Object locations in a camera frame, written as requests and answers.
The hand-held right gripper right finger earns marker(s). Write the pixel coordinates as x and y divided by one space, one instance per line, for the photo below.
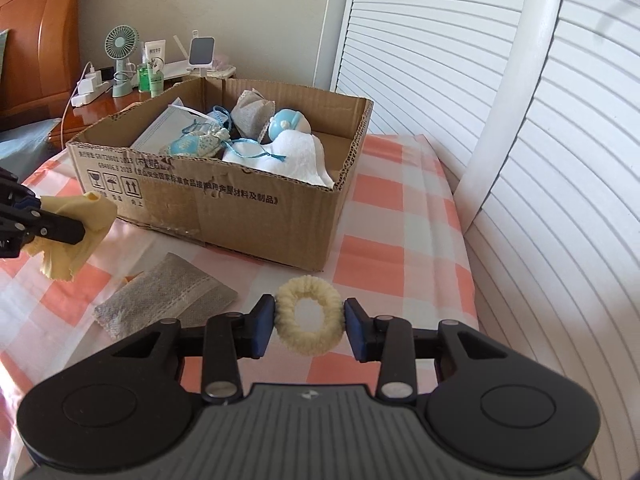
357 330

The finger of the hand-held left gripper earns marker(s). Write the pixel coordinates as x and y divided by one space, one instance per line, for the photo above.
20 195
60 228

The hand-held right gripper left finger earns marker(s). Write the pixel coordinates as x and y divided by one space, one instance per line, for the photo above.
262 327

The cream hair scrunchie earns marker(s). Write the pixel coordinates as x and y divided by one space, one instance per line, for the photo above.
285 320

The yellow cloth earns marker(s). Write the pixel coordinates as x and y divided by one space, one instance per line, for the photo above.
97 210

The brown cardboard box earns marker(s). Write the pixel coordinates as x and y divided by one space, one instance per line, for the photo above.
275 230

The blue face mask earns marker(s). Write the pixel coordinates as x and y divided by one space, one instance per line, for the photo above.
160 132

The blue floral sachet bag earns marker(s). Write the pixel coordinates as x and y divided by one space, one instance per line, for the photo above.
192 145

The grey fabric pouch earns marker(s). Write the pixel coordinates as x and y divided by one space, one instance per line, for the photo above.
165 290
252 115

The blue bedding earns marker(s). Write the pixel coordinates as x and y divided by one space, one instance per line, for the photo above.
25 145

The small orange ornament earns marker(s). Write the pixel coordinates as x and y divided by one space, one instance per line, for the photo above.
132 278

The orange white checked tablecloth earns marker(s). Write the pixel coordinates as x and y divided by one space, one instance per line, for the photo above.
400 240

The wooden nightstand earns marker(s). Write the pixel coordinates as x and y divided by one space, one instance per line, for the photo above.
100 110

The white power strip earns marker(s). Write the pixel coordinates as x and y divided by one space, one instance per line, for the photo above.
87 97

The white charger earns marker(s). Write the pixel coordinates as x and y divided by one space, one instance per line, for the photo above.
92 82

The wooden bed headboard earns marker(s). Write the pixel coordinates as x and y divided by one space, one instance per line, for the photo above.
40 35

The green liquid bottle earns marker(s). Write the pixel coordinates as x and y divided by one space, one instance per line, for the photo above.
144 80

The green pump bottle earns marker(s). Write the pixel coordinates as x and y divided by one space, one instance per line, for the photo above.
156 82

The green desk fan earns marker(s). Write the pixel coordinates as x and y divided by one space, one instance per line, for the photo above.
121 42

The white router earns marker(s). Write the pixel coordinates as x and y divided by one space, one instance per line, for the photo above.
175 69

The white tube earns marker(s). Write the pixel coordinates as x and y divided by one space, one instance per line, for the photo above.
155 51

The blue white plush ball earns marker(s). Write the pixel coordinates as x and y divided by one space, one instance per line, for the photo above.
287 120

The white stand with blue panel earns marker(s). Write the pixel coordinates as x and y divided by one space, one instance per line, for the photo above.
202 52

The white louvered door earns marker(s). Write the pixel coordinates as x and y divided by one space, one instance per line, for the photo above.
575 160
425 35

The white door post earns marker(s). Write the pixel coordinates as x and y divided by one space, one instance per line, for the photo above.
505 110

